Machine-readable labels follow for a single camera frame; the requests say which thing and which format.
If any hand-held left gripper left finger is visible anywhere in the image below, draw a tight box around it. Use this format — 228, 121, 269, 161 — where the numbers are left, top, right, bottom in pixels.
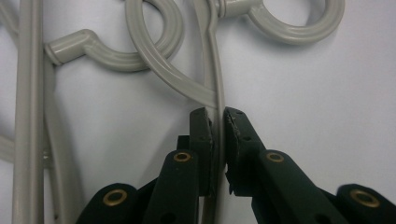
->
143, 106, 216, 224

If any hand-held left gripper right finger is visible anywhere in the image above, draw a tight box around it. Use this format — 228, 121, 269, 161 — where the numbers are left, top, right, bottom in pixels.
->
224, 106, 349, 224

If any white table cover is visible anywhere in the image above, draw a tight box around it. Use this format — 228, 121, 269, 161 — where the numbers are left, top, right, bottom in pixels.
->
0, 0, 396, 224

